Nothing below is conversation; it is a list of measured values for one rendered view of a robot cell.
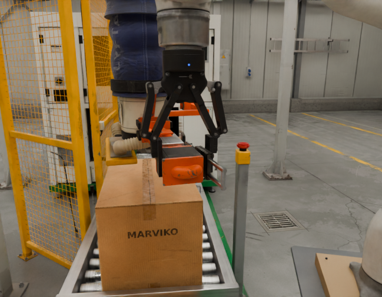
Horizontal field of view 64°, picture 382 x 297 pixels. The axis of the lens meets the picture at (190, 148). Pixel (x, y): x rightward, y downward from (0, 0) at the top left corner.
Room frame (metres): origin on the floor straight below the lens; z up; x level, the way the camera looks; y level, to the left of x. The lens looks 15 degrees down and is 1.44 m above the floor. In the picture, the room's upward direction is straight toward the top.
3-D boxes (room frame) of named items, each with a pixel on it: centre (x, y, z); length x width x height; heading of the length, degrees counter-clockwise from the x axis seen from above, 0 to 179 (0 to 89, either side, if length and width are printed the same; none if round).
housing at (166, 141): (0.69, 0.05, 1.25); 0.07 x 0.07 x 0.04; 15
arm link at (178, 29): (0.56, 0.01, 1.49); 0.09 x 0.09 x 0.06
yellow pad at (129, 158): (1.11, 0.27, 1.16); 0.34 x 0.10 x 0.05; 15
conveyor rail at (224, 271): (2.20, -0.06, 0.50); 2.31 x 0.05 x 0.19; 5
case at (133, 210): (1.35, 0.20, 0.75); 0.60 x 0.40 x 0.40; 9
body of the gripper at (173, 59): (0.57, 0.01, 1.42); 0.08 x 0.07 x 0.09; 104
